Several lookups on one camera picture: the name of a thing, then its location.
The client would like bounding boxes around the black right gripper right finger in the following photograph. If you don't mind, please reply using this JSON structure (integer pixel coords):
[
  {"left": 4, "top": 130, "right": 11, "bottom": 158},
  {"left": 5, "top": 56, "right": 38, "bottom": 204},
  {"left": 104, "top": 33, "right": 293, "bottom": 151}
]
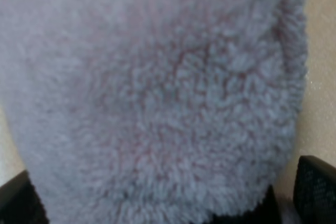
[{"left": 293, "top": 155, "right": 335, "bottom": 224}]

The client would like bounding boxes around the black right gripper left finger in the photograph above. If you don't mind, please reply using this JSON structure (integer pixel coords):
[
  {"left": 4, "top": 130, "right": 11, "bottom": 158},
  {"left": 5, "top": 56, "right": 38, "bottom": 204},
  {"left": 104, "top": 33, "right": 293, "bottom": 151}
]
[{"left": 1, "top": 171, "right": 49, "bottom": 224}]

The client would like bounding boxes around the pink towel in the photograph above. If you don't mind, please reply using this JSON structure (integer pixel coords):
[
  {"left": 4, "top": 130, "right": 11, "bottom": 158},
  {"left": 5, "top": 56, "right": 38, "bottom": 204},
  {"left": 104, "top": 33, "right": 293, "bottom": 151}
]
[{"left": 1, "top": 0, "right": 308, "bottom": 223}]

